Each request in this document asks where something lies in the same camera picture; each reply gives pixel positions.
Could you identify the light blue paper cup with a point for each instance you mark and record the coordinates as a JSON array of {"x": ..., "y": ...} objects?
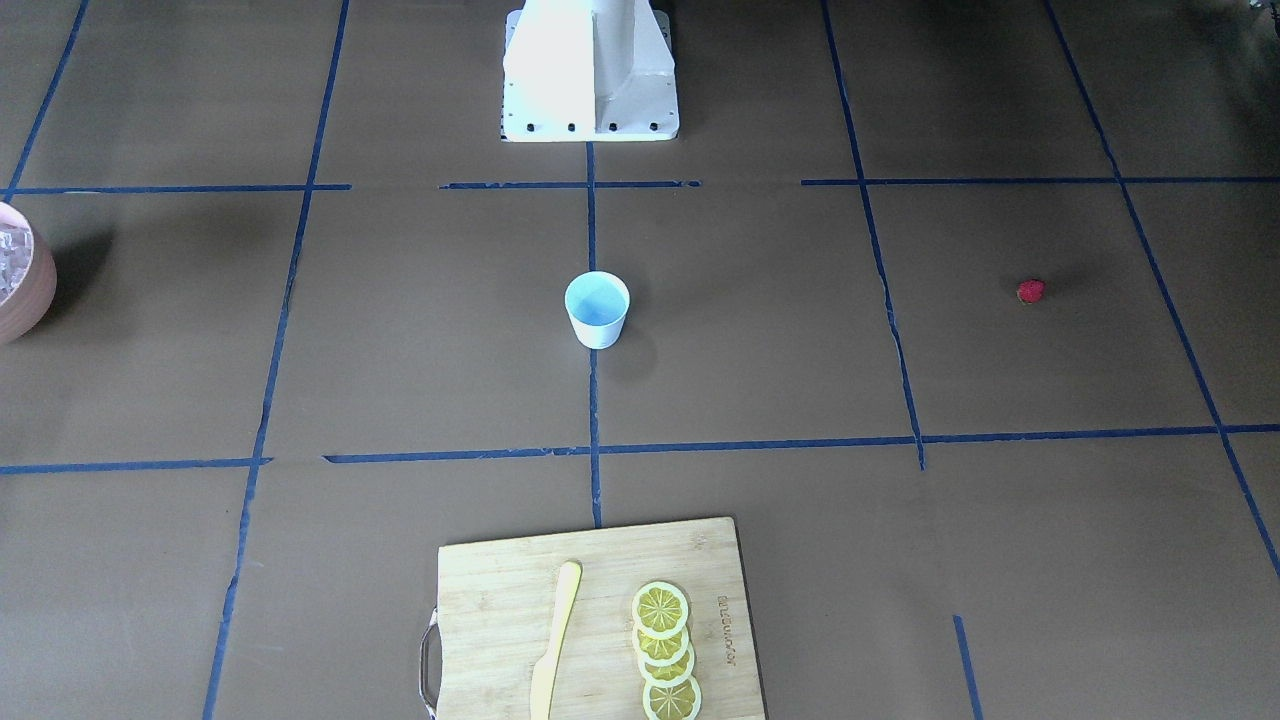
[{"x": 597, "y": 304}]

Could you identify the pink bowl of ice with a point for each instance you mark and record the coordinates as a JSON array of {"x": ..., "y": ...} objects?
[{"x": 29, "y": 275}]

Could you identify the yellow plastic knife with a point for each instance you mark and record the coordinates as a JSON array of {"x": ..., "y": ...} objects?
[{"x": 544, "y": 671}]

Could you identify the bamboo cutting board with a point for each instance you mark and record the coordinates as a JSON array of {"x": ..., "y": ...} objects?
[{"x": 492, "y": 614}]

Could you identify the red strawberry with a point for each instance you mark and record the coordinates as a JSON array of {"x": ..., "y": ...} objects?
[{"x": 1031, "y": 291}]

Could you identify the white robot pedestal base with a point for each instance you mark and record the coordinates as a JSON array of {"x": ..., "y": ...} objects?
[{"x": 588, "y": 71}]

